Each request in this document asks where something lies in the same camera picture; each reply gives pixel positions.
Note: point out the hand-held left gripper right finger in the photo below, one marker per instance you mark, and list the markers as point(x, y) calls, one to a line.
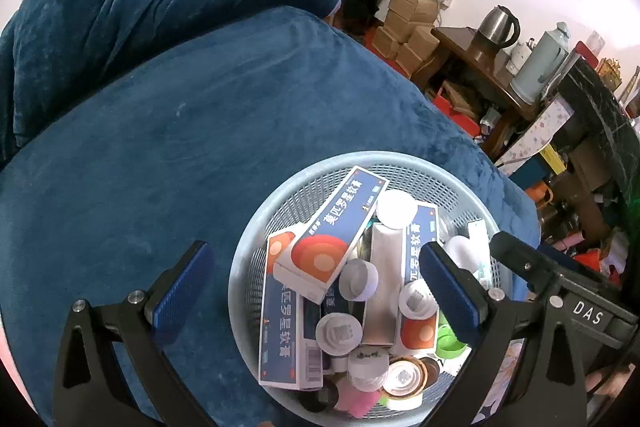
point(450, 297)

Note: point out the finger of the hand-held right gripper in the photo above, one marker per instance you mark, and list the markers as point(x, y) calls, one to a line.
point(520, 259)

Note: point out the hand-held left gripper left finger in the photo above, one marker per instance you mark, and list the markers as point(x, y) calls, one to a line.
point(182, 292)

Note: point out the light blue plastic basket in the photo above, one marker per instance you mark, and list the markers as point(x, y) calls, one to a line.
point(250, 307)

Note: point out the white ointment tube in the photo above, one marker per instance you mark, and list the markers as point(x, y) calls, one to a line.
point(481, 237)

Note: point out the white plastic jar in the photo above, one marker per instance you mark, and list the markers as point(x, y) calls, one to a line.
point(462, 252)

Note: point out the blue medicine box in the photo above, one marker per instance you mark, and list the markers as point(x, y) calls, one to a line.
point(330, 232)
point(424, 237)
point(285, 327)

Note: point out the orange cup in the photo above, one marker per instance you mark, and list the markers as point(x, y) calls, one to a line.
point(540, 196)

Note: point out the silver carton box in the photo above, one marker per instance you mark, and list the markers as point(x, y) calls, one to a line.
point(382, 277)

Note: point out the white bottle cap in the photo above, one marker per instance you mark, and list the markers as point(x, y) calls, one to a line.
point(359, 279)
point(396, 209)
point(339, 332)

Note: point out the brown rimmed cap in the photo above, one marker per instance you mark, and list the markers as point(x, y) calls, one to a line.
point(402, 377)

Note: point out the blue plush blanket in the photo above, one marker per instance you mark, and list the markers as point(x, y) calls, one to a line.
point(150, 167)

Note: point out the floral wrapping paper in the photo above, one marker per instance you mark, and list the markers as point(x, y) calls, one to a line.
point(540, 127)

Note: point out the pink packet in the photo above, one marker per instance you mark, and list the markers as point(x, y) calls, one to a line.
point(355, 399)

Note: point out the black marble shelf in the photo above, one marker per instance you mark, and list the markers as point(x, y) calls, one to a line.
point(600, 107)

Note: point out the pale green thermos flask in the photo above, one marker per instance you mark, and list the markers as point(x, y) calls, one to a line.
point(540, 67)

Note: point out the dark wooden side table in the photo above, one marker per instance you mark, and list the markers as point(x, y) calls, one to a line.
point(465, 57)

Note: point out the steel electric kettle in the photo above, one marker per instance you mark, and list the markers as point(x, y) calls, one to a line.
point(497, 27)

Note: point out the stack of cardboard boxes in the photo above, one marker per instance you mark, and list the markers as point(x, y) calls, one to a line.
point(405, 27)

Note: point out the dark blue plush duvet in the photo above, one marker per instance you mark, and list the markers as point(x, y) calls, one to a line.
point(150, 7)

